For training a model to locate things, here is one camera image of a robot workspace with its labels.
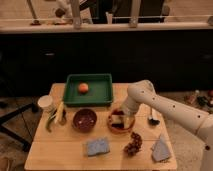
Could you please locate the white handled ladle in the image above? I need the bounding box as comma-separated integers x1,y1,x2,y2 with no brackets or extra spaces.
148,108,160,126

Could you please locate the orange fruit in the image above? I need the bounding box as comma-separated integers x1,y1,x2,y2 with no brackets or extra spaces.
78,83,89,93

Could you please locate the blue sponge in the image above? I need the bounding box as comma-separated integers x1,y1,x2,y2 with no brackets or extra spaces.
86,137,110,156

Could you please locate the white cup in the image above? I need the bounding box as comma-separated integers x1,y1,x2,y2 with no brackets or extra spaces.
37,95,54,112

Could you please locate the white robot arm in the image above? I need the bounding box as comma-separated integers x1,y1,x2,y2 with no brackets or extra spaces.
121,80,213,171

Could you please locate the bunch of red grapes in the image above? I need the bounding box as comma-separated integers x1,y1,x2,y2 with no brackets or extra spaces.
124,132,142,156

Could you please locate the green plastic tray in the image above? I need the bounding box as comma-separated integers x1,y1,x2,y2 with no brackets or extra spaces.
63,73,113,107

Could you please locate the corn cob with husk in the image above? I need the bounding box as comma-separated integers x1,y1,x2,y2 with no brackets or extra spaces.
45,102,66,132

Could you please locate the purple bowl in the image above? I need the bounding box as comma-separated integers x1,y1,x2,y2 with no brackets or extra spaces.
72,109,97,133

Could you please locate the orange bowl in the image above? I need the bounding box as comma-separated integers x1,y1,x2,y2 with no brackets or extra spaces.
107,108,135,134

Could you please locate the grey folded cloth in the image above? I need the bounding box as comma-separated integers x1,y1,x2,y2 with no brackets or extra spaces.
151,134,171,162

